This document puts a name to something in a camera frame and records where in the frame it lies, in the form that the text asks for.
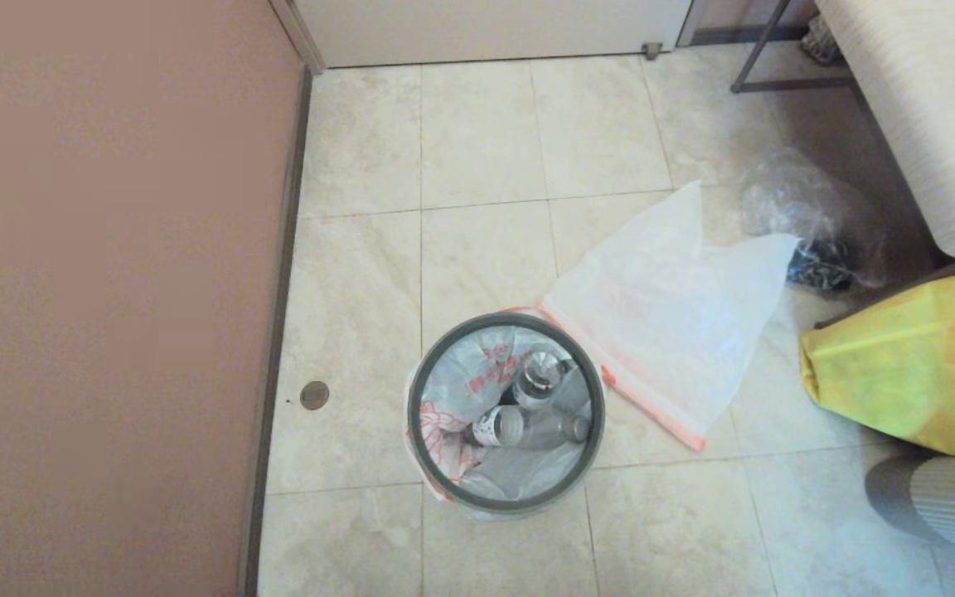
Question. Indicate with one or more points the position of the black crumpled item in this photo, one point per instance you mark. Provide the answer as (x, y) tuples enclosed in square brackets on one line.
[(817, 269)]

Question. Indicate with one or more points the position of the dark metal table frame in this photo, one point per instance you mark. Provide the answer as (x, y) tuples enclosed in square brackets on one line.
[(792, 83)]

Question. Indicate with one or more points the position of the grey cloth bundle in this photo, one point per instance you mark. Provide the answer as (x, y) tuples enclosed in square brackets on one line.
[(819, 40)]

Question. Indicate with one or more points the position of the crumpled clear plastic bag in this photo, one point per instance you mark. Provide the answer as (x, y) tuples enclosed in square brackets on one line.
[(784, 199)]

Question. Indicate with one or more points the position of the white ribbed table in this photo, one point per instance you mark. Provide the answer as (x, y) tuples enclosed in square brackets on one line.
[(942, 99)]

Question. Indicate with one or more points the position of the clear plastic bottle white label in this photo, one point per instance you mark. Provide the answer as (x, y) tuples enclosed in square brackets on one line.
[(527, 429)]

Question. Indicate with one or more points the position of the black round trash bin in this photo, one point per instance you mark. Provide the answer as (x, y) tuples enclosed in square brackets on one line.
[(527, 482)]

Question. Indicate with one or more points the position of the white red-printed trash bag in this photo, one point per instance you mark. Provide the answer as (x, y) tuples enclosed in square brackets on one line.
[(461, 373)]

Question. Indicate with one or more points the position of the white door frame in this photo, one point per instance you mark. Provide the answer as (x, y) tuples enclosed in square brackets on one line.
[(299, 37)]

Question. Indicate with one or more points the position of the round metal floor drain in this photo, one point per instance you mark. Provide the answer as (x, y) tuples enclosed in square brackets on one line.
[(314, 395)]

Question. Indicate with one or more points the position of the white door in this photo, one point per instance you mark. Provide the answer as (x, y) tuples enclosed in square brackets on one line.
[(486, 25)]

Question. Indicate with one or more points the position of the clear plastic bottle dark label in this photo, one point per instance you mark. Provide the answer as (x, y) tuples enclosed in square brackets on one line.
[(537, 380)]

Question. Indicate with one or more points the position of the yellow fabric bag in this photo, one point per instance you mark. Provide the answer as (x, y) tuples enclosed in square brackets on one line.
[(900, 365)]

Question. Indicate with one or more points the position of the small metal door stop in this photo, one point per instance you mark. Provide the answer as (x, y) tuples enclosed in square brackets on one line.
[(652, 50)]

